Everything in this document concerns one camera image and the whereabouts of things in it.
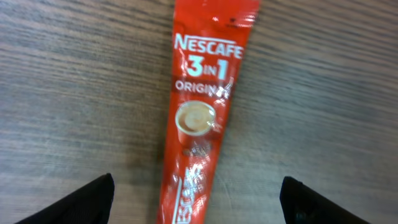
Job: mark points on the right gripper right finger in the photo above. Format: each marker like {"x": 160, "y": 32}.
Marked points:
{"x": 302, "y": 205}

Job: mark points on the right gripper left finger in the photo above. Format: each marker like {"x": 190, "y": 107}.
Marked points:
{"x": 90, "y": 204}

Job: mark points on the red Nescafe coffee stick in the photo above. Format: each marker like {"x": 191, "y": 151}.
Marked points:
{"x": 208, "y": 44}

